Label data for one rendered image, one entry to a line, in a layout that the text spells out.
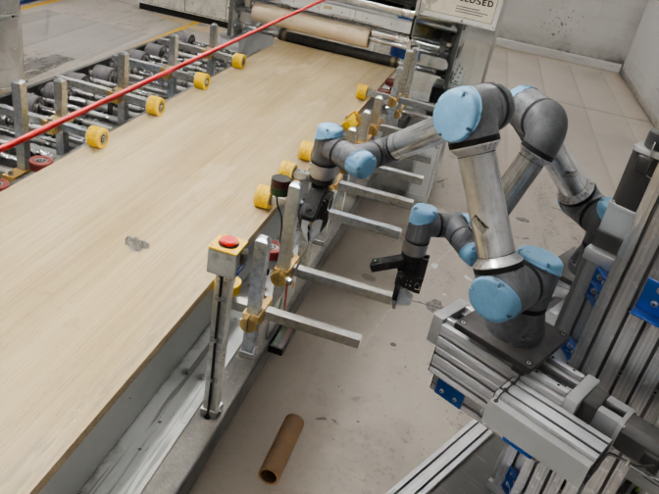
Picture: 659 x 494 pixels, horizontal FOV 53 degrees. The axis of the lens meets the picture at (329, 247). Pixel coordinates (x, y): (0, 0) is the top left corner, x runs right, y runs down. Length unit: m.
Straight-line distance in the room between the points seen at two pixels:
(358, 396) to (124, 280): 1.40
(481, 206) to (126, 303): 0.96
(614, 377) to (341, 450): 1.26
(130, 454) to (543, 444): 1.01
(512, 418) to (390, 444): 1.23
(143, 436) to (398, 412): 1.40
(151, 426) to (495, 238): 1.03
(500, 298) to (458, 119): 0.41
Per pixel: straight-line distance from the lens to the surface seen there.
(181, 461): 1.72
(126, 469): 1.82
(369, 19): 4.43
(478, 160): 1.51
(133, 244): 2.08
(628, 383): 1.88
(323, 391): 2.99
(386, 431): 2.89
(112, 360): 1.68
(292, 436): 2.68
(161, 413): 1.94
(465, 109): 1.48
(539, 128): 1.83
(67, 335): 1.76
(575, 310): 1.91
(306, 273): 2.13
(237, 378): 1.94
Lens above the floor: 2.00
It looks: 30 degrees down
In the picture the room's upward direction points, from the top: 11 degrees clockwise
